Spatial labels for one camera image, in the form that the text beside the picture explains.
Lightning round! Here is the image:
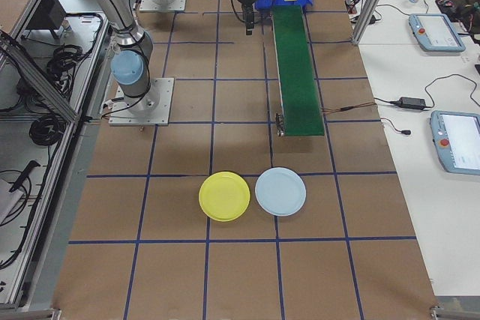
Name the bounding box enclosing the light blue round plate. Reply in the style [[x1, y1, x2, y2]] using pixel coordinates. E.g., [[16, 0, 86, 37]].
[[254, 166, 308, 217]]

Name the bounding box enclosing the yellow round plate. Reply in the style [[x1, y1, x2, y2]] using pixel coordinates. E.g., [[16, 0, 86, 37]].
[[198, 171, 251, 223]]

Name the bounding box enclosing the green conveyor belt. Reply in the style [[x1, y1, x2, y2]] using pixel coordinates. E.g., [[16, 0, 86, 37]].
[[268, 4, 326, 139]]

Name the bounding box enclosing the light blue teach pendant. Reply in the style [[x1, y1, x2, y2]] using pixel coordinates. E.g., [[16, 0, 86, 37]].
[[429, 109, 480, 176], [407, 12, 467, 53]]

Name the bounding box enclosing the person in dark clothes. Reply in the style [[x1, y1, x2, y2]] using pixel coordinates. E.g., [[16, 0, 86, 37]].
[[449, 0, 480, 46]]

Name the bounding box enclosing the black box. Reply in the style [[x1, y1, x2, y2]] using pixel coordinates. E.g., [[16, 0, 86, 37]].
[[22, 0, 68, 40]]

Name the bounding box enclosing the black handheld tool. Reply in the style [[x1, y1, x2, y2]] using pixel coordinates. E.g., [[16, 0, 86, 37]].
[[7, 160, 41, 192]]

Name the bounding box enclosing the white sheet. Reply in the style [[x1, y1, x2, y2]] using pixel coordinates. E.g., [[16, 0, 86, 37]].
[[0, 178, 24, 226]]

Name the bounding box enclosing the aluminium corner bar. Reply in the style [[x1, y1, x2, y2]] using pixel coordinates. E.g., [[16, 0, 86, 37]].
[[22, 307, 62, 320], [429, 295, 480, 320]]

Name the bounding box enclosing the aluminium profile post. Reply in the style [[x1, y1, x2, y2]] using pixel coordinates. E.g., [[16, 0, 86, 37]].
[[350, 0, 399, 46]]

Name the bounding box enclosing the red conveyor wire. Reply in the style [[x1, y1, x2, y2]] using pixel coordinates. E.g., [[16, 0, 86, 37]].
[[321, 102, 377, 115]]

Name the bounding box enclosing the black cable with plug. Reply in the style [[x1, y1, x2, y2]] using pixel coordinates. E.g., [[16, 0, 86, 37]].
[[380, 117, 413, 136]]

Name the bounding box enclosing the black cable coil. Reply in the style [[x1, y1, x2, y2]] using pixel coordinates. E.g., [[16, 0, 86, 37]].
[[28, 113, 65, 148], [44, 44, 95, 91]]

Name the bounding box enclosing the V-shaped metal bar frame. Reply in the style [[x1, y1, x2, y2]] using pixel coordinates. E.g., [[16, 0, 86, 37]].
[[0, 0, 113, 312]]

